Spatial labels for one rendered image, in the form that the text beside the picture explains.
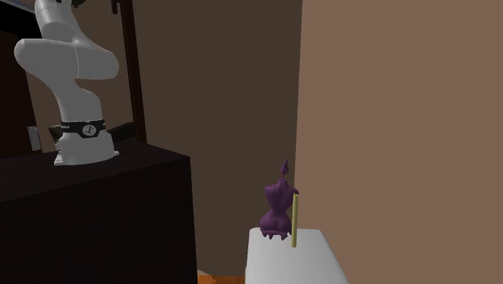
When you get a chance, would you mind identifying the purple figure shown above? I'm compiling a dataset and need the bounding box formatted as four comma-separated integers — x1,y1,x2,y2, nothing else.
259,159,300,241

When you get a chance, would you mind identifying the yellow stick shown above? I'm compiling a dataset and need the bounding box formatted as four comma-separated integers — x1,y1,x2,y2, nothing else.
291,193,299,249

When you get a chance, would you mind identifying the white table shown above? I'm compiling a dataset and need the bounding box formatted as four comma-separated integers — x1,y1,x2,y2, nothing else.
244,228,350,284

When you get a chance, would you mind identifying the dark wooden door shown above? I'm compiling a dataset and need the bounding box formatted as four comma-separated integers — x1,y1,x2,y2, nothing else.
110,0,148,144

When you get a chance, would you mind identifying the dark robot stand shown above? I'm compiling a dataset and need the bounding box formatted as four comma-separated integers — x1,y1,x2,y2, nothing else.
0,140,198,284

